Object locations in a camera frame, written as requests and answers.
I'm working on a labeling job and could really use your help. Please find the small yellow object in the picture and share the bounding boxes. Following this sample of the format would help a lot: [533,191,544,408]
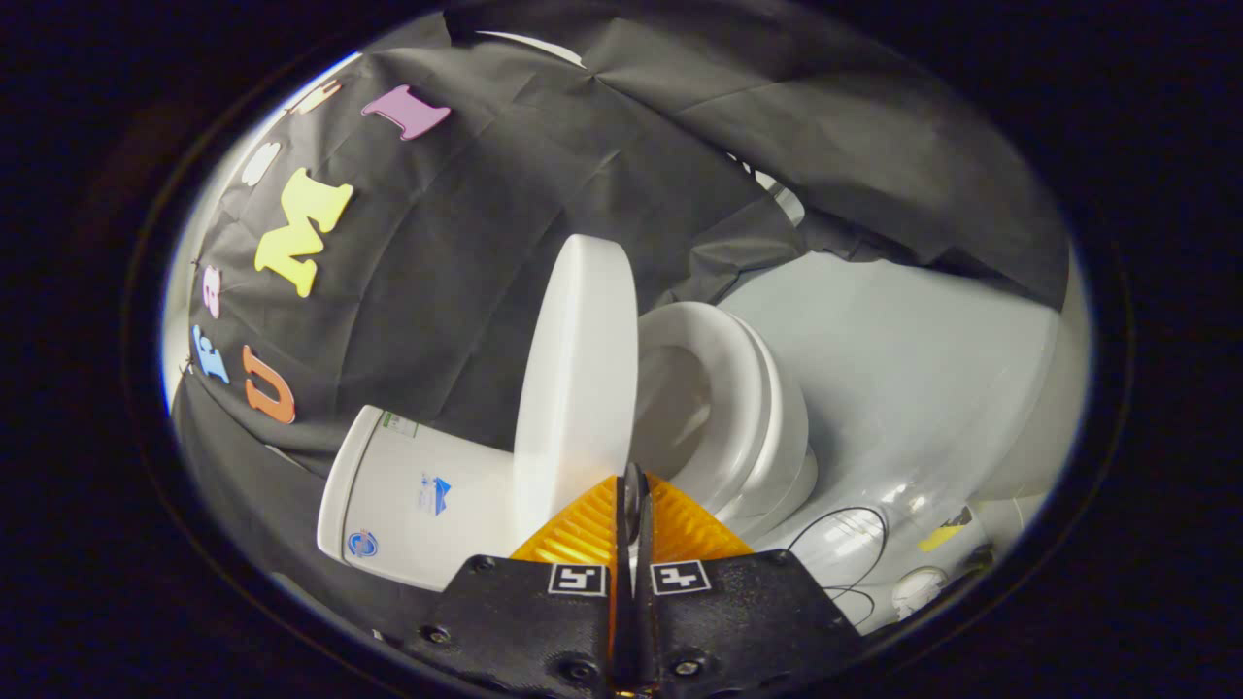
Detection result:
[918,505,974,553]

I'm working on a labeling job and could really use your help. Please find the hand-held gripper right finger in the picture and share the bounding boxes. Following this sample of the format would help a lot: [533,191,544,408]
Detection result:
[631,464,865,699]

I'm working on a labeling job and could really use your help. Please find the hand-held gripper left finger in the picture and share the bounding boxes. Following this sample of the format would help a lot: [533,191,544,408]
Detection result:
[403,476,632,699]

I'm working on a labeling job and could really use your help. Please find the black backdrop cloth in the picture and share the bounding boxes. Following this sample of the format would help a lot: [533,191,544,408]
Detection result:
[170,0,1074,627]

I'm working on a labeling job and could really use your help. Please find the white round object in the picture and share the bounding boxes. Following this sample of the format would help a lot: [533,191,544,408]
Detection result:
[891,566,949,619]

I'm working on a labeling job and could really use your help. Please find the white toilet seat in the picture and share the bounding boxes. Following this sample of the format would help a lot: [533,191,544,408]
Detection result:
[631,301,776,513]

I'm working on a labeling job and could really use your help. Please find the white toilet lid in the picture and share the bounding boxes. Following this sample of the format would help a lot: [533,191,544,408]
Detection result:
[512,234,640,545]

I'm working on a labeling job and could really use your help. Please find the white toilet bowl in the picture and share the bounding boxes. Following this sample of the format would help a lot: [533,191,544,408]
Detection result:
[719,320,820,541]

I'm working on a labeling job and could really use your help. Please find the thin black cable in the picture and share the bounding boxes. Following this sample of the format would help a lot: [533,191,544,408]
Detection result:
[787,505,890,628]

